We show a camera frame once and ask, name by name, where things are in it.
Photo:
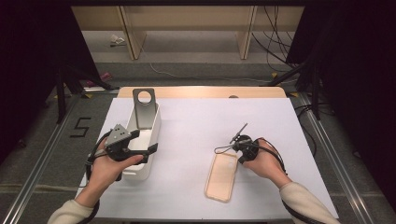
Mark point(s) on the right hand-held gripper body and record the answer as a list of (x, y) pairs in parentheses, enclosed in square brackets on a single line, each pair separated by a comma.
[(248, 148)]

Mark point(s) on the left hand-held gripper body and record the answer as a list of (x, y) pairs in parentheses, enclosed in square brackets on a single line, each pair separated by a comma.
[(118, 146)]

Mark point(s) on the white storage box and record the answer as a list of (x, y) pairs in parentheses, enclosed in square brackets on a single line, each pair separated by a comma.
[(141, 144)]

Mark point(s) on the grey metal bracket stand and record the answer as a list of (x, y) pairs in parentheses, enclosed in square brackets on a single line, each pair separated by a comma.
[(144, 116)]

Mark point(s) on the beige phone case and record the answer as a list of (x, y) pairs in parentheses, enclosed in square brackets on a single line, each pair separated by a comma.
[(221, 177)]

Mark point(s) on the person's right hand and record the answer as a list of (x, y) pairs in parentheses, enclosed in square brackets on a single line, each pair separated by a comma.
[(267, 165)]

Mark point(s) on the person's left hand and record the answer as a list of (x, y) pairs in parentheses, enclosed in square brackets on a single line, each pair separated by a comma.
[(106, 174)]

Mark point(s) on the white table cover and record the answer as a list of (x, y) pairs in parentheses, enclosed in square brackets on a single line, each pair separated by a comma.
[(186, 130)]

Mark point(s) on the dark table grommet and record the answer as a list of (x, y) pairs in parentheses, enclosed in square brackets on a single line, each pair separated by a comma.
[(233, 96)]

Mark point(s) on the yellow floor tape piece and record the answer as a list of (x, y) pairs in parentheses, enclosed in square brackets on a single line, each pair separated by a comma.
[(293, 94), (88, 95), (274, 75)]

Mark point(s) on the pink object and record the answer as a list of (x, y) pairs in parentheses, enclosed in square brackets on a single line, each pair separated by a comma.
[(106, 76)]

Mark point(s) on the wooden table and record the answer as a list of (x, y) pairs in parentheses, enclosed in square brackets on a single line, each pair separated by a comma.
[(202, 92)]

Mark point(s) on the black tripod stand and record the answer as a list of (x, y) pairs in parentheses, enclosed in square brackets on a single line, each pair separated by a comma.
[(316, 93), (60, 99)]

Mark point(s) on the white crumpled paper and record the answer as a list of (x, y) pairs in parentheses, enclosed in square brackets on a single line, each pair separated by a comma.
[(116, 39)]

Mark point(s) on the black curtain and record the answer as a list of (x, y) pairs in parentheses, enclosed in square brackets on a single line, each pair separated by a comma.
[(358, 77), (25, 62)]

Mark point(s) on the wooden shelf unit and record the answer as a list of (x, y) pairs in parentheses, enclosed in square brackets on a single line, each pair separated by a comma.
[(186, 18)]

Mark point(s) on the aluminium floor rail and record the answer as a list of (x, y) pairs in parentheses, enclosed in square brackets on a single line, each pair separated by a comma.
[(32, 174), (335, 161)]

